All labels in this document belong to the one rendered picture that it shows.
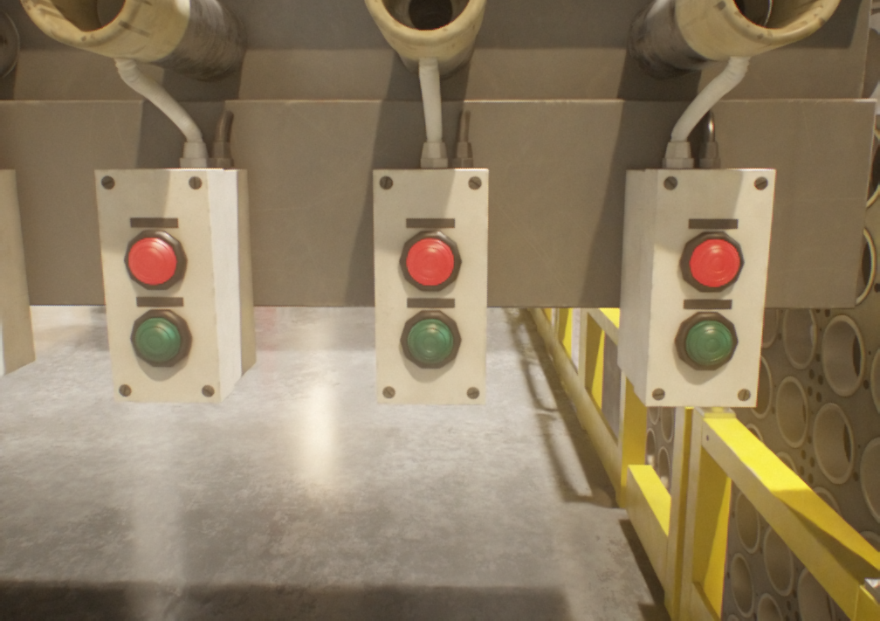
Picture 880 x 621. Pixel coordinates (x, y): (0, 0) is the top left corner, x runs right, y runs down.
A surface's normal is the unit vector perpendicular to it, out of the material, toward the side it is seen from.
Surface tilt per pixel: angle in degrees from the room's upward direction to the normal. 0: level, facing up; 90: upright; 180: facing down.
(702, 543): 90
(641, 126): 90
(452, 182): 90
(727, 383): 90
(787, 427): 37
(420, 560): 0
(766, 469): 0
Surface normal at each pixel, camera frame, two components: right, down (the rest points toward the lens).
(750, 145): -0.02, 0.18
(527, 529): 0.00, -0.98
